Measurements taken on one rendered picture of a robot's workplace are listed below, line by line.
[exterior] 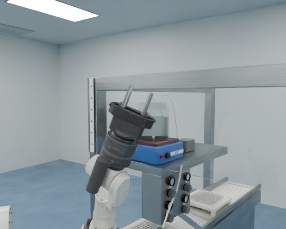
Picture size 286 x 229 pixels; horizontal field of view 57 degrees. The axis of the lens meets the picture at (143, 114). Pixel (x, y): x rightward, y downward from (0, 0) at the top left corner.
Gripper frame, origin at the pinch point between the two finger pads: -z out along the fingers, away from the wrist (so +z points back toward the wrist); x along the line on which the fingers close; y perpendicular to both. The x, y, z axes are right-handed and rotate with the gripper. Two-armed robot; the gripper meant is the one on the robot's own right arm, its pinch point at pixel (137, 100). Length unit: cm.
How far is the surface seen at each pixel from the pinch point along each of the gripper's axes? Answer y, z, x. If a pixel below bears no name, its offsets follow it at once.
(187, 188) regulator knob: 42, 37, -29
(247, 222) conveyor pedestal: 126, 82, -96
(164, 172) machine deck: 32.5, 29.9, -16.3
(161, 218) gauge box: 29, 47, -22
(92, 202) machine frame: 42, 63, 8
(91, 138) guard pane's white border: 44, 34, 19
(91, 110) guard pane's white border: 46, 22, 24
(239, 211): 103, 66, -78
